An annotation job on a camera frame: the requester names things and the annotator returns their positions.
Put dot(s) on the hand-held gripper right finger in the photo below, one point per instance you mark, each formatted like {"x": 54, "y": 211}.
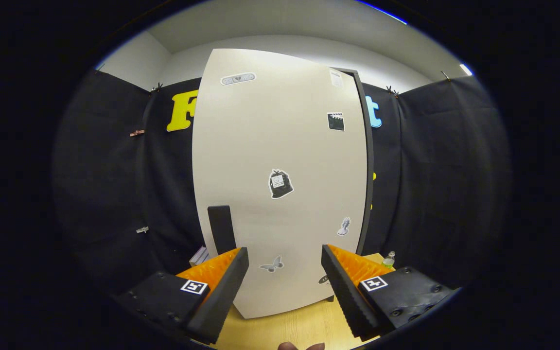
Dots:
{"x": 345, "y": 296}

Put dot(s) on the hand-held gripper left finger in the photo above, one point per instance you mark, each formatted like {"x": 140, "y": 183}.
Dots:
{"x": 221, "y": 296}

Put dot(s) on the grey shoe cabinet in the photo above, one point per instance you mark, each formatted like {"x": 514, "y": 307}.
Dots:
{"x": 368, "y": 160}

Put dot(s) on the beige shoe cabinet door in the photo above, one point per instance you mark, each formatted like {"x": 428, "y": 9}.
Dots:
{"x": 270, "y": 136}

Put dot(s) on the purple book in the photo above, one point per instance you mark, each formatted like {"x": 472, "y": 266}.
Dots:
{"x": 203, "y": 253}

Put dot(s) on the green drink bottle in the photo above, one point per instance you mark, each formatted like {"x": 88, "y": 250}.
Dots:
{"x": 388, "y": 260}

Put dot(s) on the silver clip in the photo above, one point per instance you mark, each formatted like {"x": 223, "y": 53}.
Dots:
{"x": 142, "y": 229}

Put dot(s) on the black backdrop cloth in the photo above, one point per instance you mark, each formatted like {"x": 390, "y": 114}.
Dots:
{"x": 445, "y": 184}

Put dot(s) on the copper clip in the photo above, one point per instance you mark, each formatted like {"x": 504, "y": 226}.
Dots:
{"x": 137, "y": 132}

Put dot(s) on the small ceiling light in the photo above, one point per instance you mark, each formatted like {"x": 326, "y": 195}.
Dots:
{"x": 465, "y": 69}

